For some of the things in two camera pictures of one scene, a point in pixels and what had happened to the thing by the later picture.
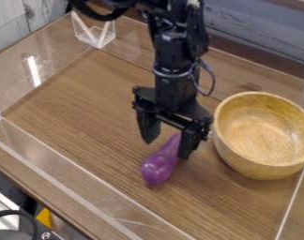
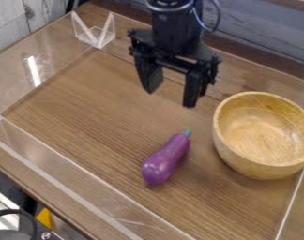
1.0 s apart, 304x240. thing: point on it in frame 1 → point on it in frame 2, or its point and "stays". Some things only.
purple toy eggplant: (158, 166) stays
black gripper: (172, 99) → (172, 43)
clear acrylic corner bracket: (93, 36) stays
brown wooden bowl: (262, 134) stays
